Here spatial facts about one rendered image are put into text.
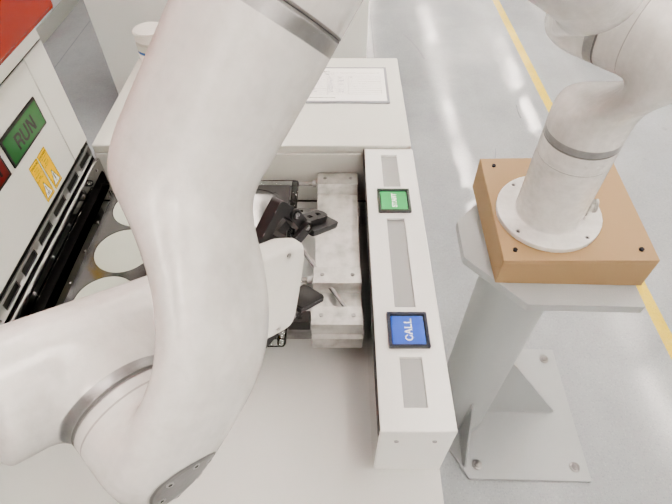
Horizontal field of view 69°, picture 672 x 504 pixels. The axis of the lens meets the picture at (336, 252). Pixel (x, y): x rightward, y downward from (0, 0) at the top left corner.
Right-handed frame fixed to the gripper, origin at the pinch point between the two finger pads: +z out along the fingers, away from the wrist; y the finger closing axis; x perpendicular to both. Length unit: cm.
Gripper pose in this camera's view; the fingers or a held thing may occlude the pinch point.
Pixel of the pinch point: (314, 259)
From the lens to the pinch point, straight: 52.6
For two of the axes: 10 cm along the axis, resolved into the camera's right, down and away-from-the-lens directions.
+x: -7.7, -4.1, 4.9
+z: 6.2, -2.7, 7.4
